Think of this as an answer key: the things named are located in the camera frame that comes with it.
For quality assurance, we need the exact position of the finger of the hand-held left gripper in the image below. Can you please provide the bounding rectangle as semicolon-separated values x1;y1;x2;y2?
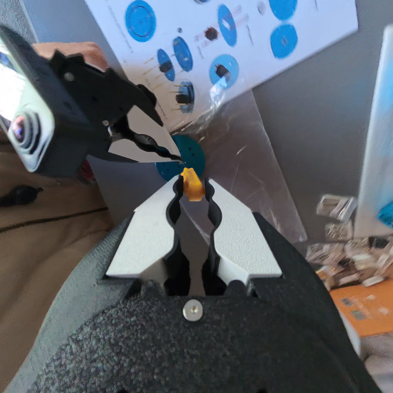
107;140;183;164
126;105;183;159

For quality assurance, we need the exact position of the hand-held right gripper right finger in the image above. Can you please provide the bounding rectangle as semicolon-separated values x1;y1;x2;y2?
204;177;283;285

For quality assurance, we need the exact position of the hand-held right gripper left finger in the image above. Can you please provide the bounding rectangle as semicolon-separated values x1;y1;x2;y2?
105;175;182;282

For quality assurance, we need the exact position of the blue round metal plate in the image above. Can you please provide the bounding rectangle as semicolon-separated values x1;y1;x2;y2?
155;135;206;182

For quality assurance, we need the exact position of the orange handled screwdriver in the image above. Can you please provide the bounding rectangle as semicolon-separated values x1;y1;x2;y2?
180;167;206;202

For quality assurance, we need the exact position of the person's left hand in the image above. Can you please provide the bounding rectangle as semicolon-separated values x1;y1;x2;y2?
32;41;108;70

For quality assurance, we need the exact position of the clear plastic bag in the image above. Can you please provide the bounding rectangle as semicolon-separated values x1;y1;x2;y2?
165;90;308;244

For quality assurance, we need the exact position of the pile of small parts bags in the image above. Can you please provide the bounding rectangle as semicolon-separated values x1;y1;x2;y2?
306;193;393;290

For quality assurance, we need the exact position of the orange white cardboard box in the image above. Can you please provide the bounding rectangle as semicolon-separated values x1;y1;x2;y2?
329;279;393;360

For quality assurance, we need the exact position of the assembly guide booklet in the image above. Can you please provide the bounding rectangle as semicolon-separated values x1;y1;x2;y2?
84;0;360;124

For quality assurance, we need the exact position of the white foam sheet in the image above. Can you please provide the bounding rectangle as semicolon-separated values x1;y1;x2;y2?
354;24;393;237

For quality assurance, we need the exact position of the black strap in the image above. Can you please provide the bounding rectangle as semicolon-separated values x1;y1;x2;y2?
0;185;44;207

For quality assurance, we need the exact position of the large blue metal ring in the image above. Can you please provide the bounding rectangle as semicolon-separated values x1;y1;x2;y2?
377;202;393;228

